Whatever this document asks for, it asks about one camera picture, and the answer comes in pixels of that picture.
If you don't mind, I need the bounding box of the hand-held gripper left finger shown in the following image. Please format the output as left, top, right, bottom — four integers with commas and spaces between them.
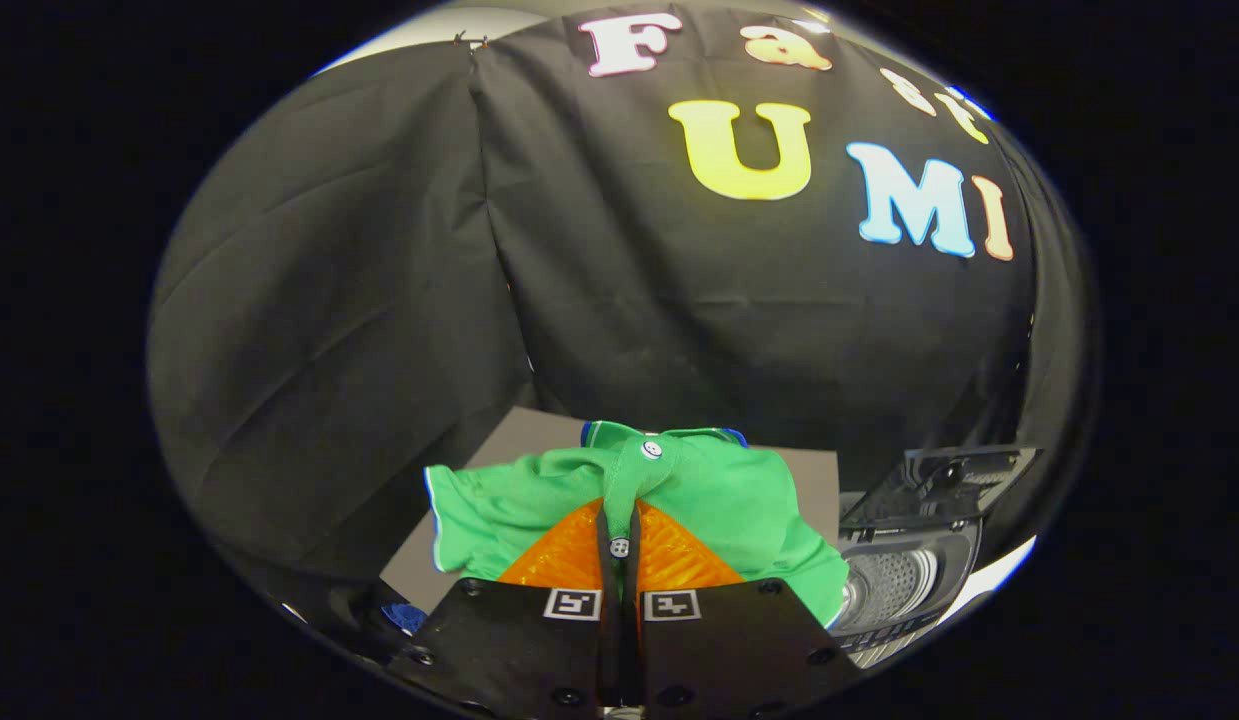
389, 497, 625, 720

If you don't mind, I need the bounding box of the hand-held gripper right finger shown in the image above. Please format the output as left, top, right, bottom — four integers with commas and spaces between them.
624, 497, 865, 720

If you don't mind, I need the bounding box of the green shirt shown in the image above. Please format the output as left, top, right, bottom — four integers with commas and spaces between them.
424, 420, 850, 629

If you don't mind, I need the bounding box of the grey washing machine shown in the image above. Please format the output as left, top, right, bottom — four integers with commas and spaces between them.
829, 518, 985, 669

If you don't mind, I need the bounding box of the grey cabinet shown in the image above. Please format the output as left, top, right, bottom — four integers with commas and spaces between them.
379, 405, 842, 616

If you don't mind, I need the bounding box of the white board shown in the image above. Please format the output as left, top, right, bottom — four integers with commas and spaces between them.
939, 535, 1038, 626

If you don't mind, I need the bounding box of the black backdrop cloth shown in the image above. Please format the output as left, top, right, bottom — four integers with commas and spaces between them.
147, 5, 1095, 601

